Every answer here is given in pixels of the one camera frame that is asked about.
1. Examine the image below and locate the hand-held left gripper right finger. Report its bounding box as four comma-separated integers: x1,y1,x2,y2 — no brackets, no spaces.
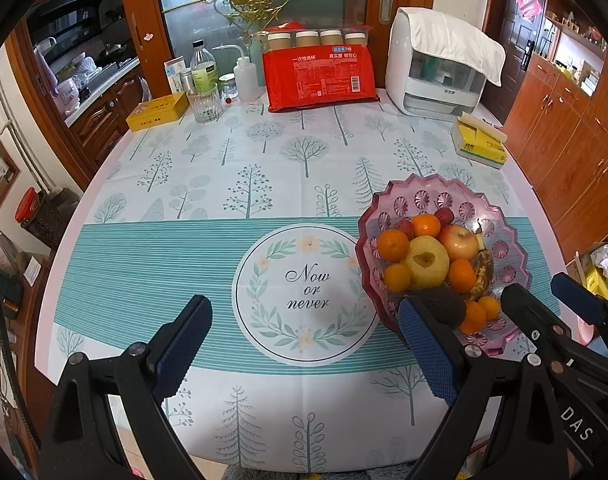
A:
398,296,570,480

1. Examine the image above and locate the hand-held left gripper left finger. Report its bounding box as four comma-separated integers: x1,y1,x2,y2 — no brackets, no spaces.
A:
38,295,213,480

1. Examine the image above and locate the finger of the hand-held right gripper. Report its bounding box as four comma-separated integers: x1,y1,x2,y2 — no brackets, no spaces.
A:
551,272,608,356
500,284,585,366

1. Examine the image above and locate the dark avocado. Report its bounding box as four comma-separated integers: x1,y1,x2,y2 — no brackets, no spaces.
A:
409,285,467,330

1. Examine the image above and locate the spotted ripe banana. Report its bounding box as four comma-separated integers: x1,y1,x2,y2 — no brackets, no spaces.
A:
471,219,495,301

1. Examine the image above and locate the pink plastic fruit bowl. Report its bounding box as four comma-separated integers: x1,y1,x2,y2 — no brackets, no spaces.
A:
355,173,532,358

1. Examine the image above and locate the yellow pear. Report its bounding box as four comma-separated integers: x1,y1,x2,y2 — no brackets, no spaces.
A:
400,235,451,289

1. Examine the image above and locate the red apple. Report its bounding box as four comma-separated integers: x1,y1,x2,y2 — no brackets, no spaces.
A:
437,223,480,262

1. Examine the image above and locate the yellow packet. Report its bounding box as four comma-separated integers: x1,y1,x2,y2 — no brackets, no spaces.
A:
581,265,608,301

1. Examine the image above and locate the cardboard box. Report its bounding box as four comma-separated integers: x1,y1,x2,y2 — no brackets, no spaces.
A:
566,247,592,286

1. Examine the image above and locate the pink plastic stool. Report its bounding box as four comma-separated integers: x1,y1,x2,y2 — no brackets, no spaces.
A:
581,320,605,346

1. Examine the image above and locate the yellow tissue pack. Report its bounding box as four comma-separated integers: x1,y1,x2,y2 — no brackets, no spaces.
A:
451,114,508,170

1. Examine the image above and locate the white countertop appliance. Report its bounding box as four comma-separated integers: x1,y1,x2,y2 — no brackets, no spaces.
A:
385,7,506,121

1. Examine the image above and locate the yellow tin box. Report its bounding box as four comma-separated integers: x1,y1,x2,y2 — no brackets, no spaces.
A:
126,92,189,132

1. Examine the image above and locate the wooden kitchen base cabinet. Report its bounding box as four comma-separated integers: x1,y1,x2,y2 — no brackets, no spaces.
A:
64,57,147,161

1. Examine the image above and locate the clear glass cup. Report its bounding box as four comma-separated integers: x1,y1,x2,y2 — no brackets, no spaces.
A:
186,85,221,123

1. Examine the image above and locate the dark entry door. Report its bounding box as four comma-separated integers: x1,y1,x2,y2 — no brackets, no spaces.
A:
494,0,547,111

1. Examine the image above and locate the white blue carton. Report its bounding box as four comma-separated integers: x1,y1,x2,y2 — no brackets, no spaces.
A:
164,57,187,95

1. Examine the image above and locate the white squeeze bottle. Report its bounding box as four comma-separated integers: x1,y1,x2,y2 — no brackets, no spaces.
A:
211,45,262,103

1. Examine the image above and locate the green label bottle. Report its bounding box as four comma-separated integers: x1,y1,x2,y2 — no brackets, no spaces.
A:
190,40,219,93

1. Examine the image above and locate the white cloth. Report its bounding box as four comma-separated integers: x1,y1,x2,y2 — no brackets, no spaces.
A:
396,7,506,87

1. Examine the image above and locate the red paper cup package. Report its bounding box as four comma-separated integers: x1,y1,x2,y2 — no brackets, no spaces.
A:
251,22,379,113

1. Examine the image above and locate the black range hood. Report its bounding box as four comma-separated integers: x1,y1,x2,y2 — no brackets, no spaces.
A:
26,0,122,36

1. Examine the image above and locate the wooden wall cabinet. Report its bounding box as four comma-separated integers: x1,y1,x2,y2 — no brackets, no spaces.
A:
504,0,608,261

